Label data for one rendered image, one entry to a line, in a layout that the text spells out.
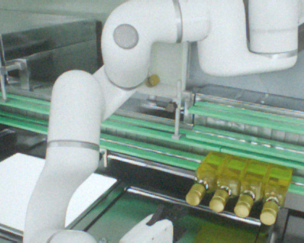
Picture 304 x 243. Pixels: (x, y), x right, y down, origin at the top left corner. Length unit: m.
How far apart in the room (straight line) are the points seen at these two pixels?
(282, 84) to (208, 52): 0.47
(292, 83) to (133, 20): 0.62
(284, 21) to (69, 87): 0.40
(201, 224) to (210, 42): 0.50
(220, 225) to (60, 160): 0.53
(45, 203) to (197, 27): 0.40
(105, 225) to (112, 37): 0.53
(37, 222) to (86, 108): 0.21
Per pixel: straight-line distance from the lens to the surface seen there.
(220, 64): 0.69
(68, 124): 0.59
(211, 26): 0.67
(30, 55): 1.74
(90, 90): 0.61
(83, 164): 0.58
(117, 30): 0.61
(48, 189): 0.64
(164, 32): 0.65
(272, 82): 1.12
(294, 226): 1.09
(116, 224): 0.98
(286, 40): 0.73
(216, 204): 0.83
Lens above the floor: 1.83
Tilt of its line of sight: 60 degrees down
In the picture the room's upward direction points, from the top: 137 degrees counter-clockwise
